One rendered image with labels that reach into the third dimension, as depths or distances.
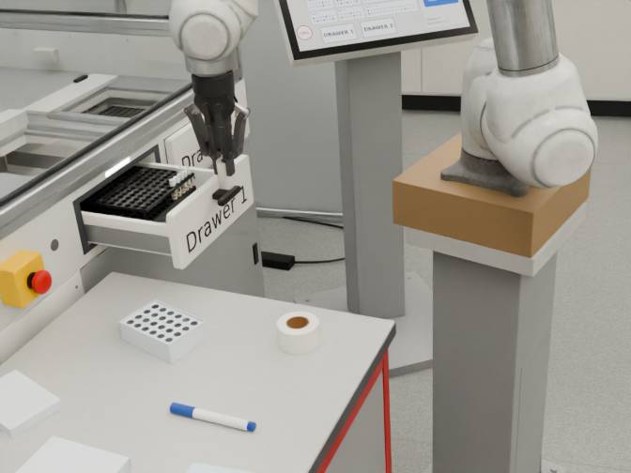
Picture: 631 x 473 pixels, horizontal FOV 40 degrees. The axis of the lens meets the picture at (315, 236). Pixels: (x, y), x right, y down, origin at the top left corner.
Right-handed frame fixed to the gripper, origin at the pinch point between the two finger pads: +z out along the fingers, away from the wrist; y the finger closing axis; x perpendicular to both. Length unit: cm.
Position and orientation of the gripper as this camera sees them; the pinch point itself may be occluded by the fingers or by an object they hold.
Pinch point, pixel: (224, 175)
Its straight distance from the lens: 163.6
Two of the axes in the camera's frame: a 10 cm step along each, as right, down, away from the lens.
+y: -9.2, -1.3, 3.7
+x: -3.9, 4.5, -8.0
